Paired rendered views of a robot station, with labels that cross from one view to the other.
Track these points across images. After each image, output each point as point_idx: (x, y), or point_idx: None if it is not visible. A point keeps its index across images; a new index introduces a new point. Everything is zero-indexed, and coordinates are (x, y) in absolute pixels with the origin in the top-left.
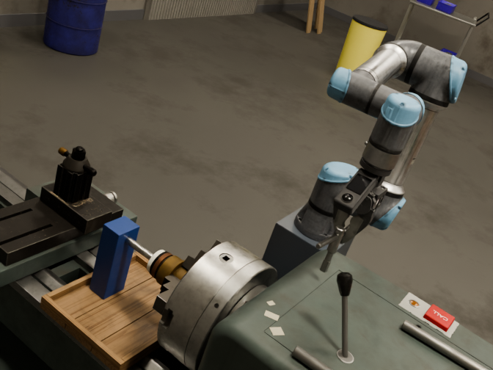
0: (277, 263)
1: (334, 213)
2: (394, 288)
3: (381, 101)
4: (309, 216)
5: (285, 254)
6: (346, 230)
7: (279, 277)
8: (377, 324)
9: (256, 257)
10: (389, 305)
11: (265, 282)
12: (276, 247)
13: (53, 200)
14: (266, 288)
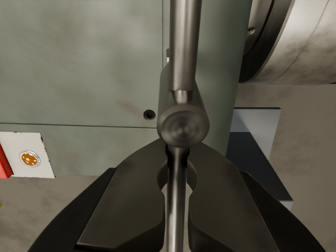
0: (254, 167)
1: (263, 191)
2: (74, 167)
3: None
4: None
5: (255, 178)
6: (165, 160)
7: (242, 159)
8: (13, 35)
9: (323, 32)
10: (44, 116)
11: (265, 28)
12: (268, 179)
13: None
14: (256, 10)
